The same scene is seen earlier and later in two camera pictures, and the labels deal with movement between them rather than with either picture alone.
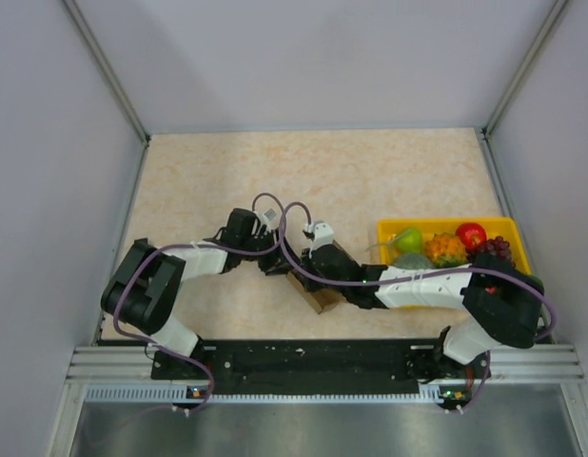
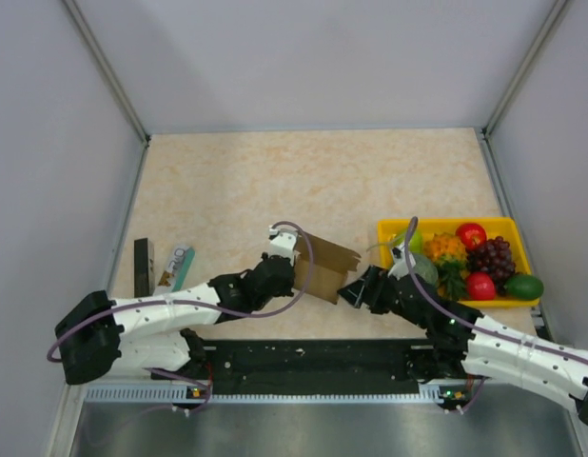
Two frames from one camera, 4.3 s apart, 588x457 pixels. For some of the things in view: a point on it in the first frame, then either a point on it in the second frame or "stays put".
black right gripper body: x=315 y=285 -> x=386 y=297
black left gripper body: x=268 y=261 -> x=284 y=290
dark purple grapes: x=495 y=246 stays put
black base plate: x=315 y=367 stays put
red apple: x=472 y=234 stays put
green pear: x=410 y=241 stays put
